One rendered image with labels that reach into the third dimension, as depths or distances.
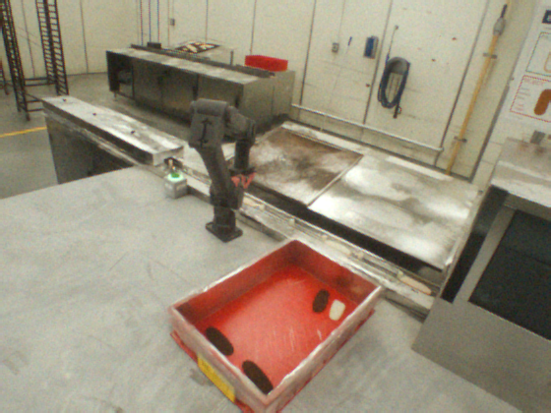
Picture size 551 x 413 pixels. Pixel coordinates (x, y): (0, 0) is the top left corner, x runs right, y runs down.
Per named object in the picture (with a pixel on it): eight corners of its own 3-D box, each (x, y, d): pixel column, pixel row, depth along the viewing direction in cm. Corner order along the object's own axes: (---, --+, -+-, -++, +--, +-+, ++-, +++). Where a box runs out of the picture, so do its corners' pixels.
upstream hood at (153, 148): (42, 109, 211) (40, 96, 207) (69, 105, 225) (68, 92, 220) (153, 169, 153) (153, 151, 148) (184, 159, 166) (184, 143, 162)
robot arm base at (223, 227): (204, 227, 122) (224, 243, 116) (204, 208, 118) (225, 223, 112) (222, 219, 128) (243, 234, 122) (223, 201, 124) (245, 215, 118)
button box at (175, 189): (162, 200, 142) (161, 176, 137) (177, 194, 148) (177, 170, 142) (175, 206, 138) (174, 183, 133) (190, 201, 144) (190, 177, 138)
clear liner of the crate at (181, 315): (162, 334, 80) (159, 306, 75) (291, 256, 113) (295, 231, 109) (262, 439, 62) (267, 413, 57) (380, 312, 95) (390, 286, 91)
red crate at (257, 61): (243, 65, 465) (244, 55, 459) (258, 64, 493) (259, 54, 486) (274, 71, 444) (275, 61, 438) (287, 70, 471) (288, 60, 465)
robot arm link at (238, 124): (188, 118, 84) (229, 125, 83) (191, 95, 83) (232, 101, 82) (230, 133, 126) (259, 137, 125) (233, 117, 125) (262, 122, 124)
